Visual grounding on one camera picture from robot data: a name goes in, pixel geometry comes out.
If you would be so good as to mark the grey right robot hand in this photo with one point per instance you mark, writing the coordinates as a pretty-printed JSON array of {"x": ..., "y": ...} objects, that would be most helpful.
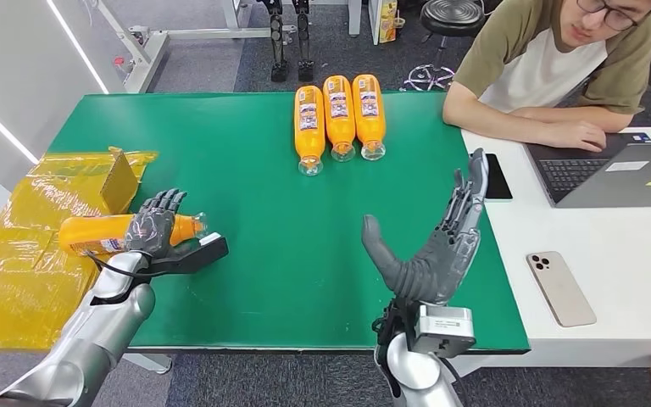
[{"x": 438, "y": 269}]

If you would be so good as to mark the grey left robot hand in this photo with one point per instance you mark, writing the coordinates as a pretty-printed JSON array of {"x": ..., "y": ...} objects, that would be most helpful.
[{"x": 148, "y": 230}]

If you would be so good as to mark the person's right hand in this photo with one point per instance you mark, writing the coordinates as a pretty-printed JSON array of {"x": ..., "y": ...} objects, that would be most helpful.
[{"x": 579, "y": 136}]

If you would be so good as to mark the orange juice bottle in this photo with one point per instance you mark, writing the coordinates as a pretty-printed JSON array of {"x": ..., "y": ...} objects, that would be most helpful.
[
  {"x": 89, "y": 233},
  {"x": 340, "y": 126},
  {"x": 369, "y": 126},
  {"x": 309, "y": 135}
]

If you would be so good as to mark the person's right forearm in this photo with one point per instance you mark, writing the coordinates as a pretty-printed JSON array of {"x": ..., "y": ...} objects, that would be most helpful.
[{"x": 494, "y": 126}]

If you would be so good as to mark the person's left forearm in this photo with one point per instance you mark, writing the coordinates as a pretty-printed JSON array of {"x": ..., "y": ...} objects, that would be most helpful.
[{"x": 589, "y": 117}]

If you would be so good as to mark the grey laptop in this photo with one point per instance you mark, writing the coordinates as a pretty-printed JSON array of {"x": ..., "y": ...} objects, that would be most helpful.
[{"x": 617, "y": 185}]

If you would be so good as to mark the person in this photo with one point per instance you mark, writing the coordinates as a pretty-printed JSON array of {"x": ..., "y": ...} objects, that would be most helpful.
[{"x": 533, "y": 67}]

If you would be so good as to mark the black smartphone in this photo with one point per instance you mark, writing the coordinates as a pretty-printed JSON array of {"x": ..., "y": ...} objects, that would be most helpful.
[{"x": 499, "y": 180}]

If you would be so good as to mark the beige smartphone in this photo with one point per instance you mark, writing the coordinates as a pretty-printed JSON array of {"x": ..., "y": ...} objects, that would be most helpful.
[{"x": 561, "y": 291}]

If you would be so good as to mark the green table mat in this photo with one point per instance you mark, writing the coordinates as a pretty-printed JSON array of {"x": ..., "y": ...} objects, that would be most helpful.
[{"x": 280, "y": 224}]

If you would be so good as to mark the yellow plastic wrapped box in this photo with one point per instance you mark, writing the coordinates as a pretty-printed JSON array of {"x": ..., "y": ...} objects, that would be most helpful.
[{"x": 16, "y": 292}]

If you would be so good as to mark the black round stool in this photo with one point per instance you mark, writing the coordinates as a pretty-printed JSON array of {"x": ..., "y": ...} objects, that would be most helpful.
[{"x": 452, "y": 17}]

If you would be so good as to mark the orange printed carton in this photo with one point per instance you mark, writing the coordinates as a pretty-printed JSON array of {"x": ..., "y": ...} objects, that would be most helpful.
[{"x": 388, "y": 22}]

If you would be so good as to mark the black robot leg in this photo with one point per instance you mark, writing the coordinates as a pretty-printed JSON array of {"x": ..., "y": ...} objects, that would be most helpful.
[
  {"x": 304, "y": 45},
  {"x": 278, "y": 45}
]

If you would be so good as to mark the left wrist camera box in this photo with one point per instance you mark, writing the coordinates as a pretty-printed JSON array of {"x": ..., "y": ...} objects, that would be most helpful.
[{"x": 196, "y": 255}]

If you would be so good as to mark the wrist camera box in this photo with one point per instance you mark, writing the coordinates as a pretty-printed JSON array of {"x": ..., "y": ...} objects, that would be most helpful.
[
  {"x": 196, "y": 255},
  {"x": 443, "y": 328}
]

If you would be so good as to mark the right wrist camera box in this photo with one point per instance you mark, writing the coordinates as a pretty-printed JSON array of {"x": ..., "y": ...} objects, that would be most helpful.
[{"x": 443, "y": 328}]

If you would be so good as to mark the white metal frame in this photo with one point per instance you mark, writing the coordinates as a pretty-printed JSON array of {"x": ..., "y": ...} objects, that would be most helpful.
[{"x": 146, "y": 59}]

